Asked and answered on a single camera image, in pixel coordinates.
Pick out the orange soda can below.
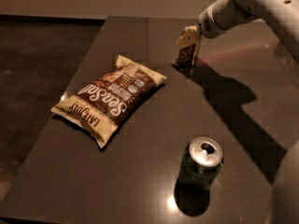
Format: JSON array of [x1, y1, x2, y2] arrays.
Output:
[[177, 46, 192, 67]]

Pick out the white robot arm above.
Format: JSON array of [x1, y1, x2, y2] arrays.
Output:
[[177, 0, 299, 224]]

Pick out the green soda can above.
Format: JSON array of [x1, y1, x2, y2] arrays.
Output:
[[178, 137, 223, 192]]

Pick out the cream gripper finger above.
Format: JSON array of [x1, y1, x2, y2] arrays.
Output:
[[191, 37, 202, 66], [177, 25, 199, 49]]

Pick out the brown chips bag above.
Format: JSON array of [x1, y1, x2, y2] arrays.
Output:
[[51, 55, 166, 148]]

